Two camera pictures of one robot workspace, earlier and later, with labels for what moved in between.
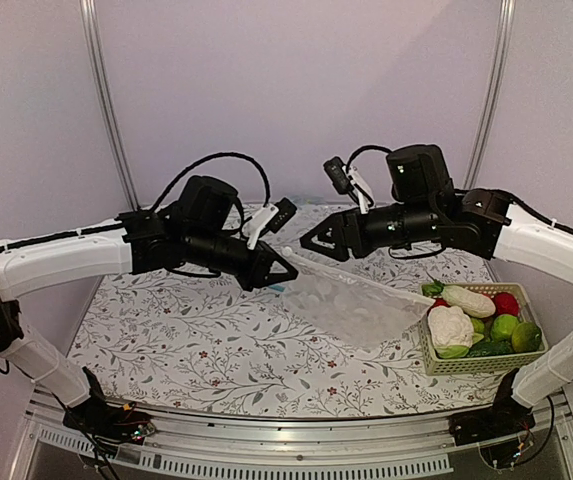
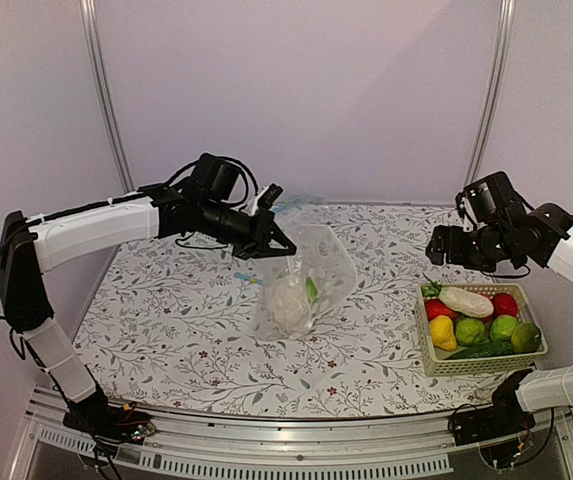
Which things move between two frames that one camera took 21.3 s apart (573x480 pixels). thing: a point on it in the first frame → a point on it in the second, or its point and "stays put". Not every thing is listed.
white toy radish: x=468 y=302 stays put
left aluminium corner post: x=101 y=76 stays put
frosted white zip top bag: x=355 y=314 → x=303 y=285
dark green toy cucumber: x=491 y=347 stays put
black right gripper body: x=362 y=241 → x=467 y=254
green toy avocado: x=526 y=337 stays put
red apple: x=506 y=303 stays put
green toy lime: x=503 y=327 stays put
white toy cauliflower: x=451 y=331 → x=287 y=306
